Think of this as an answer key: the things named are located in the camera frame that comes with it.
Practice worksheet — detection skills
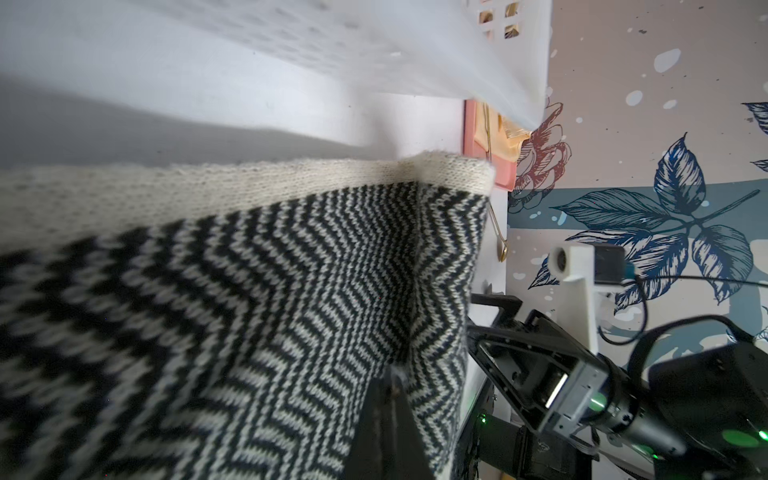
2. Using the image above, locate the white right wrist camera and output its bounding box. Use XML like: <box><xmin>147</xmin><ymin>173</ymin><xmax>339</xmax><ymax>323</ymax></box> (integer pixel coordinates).
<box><xmin>548</xmin><ymin>242</ymin><xmax>627</xmax><ymax>354</ymax></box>

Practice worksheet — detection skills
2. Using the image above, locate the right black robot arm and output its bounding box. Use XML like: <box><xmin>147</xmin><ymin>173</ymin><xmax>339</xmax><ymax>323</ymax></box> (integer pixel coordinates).
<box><xmin>467</xmin><ymin>294</ymin><xmax>767</xmax><ymax>479</ymax></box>

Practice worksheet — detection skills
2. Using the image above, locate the gold spoon on table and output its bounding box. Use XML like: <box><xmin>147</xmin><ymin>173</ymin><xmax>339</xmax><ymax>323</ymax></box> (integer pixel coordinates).
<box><xmin>487</xmin><ymin>202</ymin><xmax>509</xmax><ymax>263</ymax></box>

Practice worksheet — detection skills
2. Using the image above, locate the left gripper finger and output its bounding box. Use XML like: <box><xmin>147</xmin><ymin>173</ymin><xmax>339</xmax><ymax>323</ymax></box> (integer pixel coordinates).
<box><xmin>342</xmin><ymin>366</ymin><xmax>434</xmax><ymax>480</ymax></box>

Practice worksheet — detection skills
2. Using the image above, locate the pink plastic tray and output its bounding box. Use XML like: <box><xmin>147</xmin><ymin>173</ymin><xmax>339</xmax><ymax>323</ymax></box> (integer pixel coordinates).
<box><xmin>463</xmin><ymin>100</ymin><xmax>529</xmax><ymax>192</ymax></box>

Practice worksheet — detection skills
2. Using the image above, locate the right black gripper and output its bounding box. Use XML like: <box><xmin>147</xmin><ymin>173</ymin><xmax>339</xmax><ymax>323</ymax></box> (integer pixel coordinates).
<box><xmin>466</xmin><ymin>293</ymin><xmax>611</xmax><ymax>438</ymax></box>

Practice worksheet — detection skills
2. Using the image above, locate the white perforated plastic basket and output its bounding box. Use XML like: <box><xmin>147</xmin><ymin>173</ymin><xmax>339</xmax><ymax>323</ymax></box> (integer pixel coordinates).
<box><xmin>138</xmin><ymin>0</ymin><xmax>553</xmax><ymax>131</ymax></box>

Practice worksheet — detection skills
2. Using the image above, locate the black white houndstooth scarf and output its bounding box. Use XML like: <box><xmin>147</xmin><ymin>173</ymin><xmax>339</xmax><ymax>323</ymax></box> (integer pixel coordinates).
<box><xmin>1</xmin><ymin>152</ymin><xmax>495</xmax><ymax>479</ymax></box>

